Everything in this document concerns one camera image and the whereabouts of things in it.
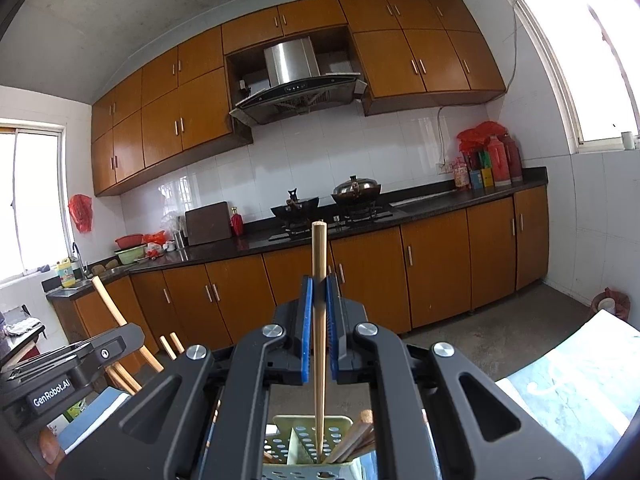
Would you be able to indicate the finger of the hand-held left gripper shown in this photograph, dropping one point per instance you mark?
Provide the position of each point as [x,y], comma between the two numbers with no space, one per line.
[105,345]

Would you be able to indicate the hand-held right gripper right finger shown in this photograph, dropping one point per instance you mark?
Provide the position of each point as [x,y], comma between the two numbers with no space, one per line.
[332,330]

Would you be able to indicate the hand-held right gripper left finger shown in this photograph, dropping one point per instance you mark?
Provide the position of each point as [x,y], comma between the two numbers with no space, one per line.
[306,330]

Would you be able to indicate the green perforated chopstick holder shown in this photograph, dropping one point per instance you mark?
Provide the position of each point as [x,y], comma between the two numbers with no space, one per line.
[300,472]

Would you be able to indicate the person's left hand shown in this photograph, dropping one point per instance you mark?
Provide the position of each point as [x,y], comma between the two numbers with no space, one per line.
[51,447]

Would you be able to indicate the dish soap bottle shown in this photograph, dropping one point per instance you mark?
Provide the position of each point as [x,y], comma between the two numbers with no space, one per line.
[65,274]

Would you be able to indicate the sink faucet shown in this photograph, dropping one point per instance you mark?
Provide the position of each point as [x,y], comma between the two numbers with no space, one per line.
[79,257]

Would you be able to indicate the green basin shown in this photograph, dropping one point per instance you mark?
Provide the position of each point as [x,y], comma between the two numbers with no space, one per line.
[130,255]

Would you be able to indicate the red bowl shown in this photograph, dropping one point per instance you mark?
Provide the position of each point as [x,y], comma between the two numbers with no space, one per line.
[130,241]

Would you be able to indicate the black gas stove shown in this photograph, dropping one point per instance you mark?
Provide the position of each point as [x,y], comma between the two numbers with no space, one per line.
[330,222]

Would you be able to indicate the wooden lower cabinets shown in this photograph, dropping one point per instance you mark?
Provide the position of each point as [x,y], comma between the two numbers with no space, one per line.
[440,270]

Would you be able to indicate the black wok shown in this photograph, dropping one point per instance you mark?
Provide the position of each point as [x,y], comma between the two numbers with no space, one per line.
[296,206]

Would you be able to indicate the small red bottle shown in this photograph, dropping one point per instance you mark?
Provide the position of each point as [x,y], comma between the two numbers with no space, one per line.
[237,222]

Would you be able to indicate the wok with metal lid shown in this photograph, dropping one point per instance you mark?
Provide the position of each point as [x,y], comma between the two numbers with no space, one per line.
[356,190]

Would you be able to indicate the dark cutting board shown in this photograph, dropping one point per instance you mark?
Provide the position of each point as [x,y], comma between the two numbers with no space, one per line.
[207,224]

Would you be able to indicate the black kitchen countertop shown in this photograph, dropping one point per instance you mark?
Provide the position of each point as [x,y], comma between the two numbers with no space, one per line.
[425,202]

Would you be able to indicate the window above sink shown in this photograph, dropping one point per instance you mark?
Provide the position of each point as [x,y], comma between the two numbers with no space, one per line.
[30,200]

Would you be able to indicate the colourful boxes on counter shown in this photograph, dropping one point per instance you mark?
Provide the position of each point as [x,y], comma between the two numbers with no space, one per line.
[472,175]

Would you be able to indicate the red thermos flasks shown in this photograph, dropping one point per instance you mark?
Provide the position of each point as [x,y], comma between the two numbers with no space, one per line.
[505,160]

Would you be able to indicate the red bag on counter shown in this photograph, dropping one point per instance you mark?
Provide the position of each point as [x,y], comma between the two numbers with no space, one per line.
[480,135]

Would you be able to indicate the blue striped tablecloth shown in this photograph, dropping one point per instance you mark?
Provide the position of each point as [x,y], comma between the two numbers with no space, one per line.
[575,385]

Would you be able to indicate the steel range hood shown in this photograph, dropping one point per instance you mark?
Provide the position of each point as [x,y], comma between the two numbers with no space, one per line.
[295,80]

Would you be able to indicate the dark red bucket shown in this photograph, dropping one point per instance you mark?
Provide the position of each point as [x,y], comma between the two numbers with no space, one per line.
[611,305]

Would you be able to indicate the white cup on sill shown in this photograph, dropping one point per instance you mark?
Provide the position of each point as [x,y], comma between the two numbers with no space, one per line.
[628,141]

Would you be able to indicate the large side window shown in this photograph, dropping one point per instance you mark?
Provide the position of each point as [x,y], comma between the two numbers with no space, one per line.
[600,50]

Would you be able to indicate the red plastic bag on wall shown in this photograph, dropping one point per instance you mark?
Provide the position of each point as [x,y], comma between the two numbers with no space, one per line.
[81,212]

